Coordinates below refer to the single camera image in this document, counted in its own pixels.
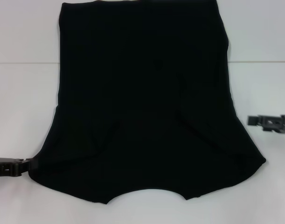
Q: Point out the black t-shirt with white print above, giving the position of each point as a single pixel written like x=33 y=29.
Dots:
x=144 y=93

